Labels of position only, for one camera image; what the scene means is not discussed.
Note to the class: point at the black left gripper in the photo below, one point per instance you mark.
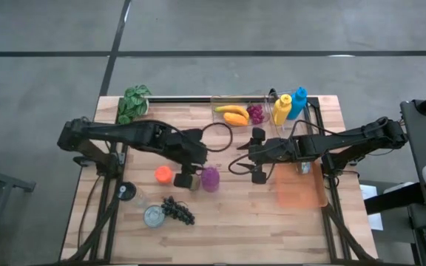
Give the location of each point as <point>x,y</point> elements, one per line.
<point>192,151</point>

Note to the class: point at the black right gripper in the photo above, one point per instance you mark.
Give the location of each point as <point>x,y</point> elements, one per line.
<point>272,151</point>

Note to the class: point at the green-brown toy kiwi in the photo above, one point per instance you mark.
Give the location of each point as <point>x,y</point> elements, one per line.
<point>196,183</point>

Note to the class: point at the magenta plastic sports bottle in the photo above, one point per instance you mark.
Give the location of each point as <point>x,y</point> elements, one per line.
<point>210,180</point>

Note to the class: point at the orange toy mango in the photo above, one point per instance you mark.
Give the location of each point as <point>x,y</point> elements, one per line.
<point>236,119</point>

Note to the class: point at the red toy grape bunch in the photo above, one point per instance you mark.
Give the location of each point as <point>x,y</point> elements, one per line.
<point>255,114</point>

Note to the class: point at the yellow toy banana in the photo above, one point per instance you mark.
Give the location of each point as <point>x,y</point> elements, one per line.
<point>231,109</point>

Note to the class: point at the yellow plastic sports bottle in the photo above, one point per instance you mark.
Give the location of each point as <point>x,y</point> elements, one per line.
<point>281,111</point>

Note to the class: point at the blue label tuna can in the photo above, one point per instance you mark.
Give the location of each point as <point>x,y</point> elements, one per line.
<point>304,168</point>

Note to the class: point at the blue plastic sports bottle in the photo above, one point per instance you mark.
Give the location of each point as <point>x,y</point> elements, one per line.
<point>297,103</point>

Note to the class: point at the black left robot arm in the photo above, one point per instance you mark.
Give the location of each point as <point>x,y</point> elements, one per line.
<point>124,134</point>

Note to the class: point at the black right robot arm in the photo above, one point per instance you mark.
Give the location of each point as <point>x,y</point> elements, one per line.
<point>346,142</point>

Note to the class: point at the orange toy fruit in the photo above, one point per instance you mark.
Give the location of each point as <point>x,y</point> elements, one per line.
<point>163,174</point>

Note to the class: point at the black toy grape bunch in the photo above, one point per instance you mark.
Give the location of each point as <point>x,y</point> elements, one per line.
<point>178,211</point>

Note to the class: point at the orange translucent tray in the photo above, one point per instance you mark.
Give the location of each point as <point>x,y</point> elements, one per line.
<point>300,188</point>

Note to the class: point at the clear plastic bin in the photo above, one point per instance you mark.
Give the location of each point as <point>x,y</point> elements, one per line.
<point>220,101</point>
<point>301,123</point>

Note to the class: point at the silver tin can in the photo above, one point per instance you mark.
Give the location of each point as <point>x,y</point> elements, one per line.
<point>154,217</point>

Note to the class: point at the clear bottle with black cap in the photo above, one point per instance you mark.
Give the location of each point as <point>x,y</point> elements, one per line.
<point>129,193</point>

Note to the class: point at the green plant in white pot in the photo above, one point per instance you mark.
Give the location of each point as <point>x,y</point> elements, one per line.
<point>134,103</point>

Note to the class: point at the white paper on floor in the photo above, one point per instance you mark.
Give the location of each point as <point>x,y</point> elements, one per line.
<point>370,192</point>

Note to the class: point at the dark grey side desk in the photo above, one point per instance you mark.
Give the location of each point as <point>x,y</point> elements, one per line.
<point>420,147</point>

